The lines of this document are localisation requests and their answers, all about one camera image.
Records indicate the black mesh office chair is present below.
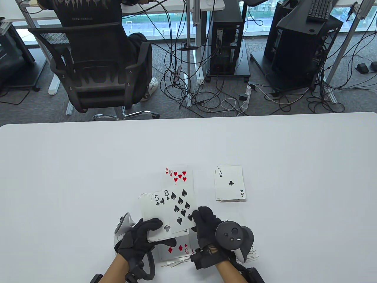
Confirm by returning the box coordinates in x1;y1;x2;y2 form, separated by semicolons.
28;22;161;121

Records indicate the person's right forearm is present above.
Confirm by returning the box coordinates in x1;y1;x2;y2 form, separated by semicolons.
214;259;249;283

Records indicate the person's left hand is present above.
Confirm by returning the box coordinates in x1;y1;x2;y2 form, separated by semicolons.
114;218;177;263

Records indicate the black computer tower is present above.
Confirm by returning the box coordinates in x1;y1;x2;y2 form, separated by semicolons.
264;0;298;62
210;0;245;75

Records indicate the single black club playing card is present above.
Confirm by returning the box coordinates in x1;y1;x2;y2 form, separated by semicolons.
214;166;246;201

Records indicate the large black computer case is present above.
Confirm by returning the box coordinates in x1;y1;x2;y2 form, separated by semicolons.
270;13;344;90

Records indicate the hearts card pile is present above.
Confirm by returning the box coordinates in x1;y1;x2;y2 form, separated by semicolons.
168;167;195;207

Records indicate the black keyboard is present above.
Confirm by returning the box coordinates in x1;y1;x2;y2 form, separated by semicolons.
307;0;340;23

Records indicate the person's right hand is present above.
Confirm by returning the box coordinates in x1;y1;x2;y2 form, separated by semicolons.
192;206;236;257

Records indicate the deck of playing cards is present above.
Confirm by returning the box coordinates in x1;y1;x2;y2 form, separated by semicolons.
138;189;197;243

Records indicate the black wheeled computer stand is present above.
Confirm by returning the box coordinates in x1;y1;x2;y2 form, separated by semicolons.
206;38;251;83

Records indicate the aluminium frame leg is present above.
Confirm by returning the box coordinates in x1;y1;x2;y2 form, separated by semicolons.
323;1;366;104
16;0;75;116

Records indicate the tangle of black cables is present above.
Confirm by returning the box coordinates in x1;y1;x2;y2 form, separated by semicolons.
256;66;377;114
159;0;245;114

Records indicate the person's left forearm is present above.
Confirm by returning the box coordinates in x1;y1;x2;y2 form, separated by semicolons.
102;254;130;283

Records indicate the black equipment cart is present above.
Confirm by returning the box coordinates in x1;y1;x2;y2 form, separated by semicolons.
0;17;42;92

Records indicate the white cable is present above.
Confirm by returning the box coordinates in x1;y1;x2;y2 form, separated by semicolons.
220;98;245;113

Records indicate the white power strip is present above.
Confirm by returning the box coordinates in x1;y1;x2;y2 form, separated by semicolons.
242;83;257;112

